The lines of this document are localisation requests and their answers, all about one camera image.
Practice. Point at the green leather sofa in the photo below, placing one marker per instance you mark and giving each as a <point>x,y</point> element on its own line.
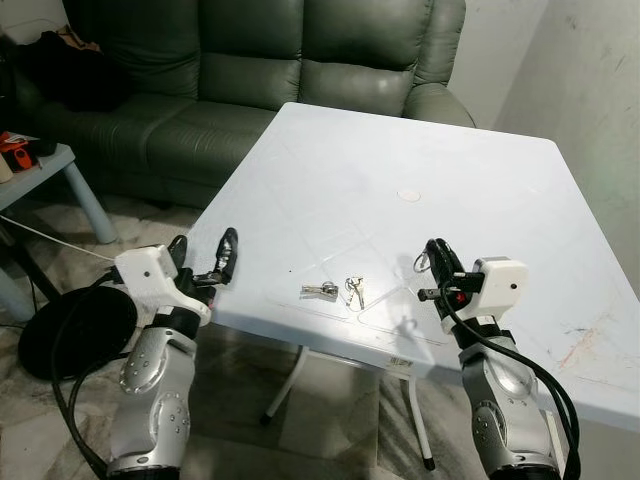
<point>250,110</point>

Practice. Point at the white plastic square table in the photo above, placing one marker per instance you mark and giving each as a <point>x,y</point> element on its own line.
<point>400,160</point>

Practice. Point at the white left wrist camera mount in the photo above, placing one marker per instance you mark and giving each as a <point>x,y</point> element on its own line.
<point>150,270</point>

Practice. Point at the white round table cap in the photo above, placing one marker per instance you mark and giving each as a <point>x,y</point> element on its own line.
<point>408,196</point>

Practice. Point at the dark clothing pile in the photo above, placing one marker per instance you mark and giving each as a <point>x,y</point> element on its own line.
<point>65,80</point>

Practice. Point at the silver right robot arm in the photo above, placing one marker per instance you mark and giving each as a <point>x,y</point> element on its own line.
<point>505,400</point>

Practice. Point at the black round floor object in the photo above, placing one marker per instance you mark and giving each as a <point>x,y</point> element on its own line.
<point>75,335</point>

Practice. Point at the bunch of silver keys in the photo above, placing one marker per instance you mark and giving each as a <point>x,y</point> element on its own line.
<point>355,291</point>

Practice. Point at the silver metal padlock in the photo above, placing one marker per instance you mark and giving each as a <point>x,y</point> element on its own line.
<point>322,290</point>

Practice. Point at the white table edge sticker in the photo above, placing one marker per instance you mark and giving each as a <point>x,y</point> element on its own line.
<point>400,362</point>

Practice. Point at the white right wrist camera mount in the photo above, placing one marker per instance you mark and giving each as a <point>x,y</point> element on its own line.
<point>500,285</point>

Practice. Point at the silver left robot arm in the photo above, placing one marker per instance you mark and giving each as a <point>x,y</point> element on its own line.
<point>155,390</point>

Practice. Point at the pale blue side table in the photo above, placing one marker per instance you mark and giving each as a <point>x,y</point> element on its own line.
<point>40,172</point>

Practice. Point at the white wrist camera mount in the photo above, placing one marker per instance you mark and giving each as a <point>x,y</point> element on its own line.
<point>500,285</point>
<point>150,270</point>

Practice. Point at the orange and black tool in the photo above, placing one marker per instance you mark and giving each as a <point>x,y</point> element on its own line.
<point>14,152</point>

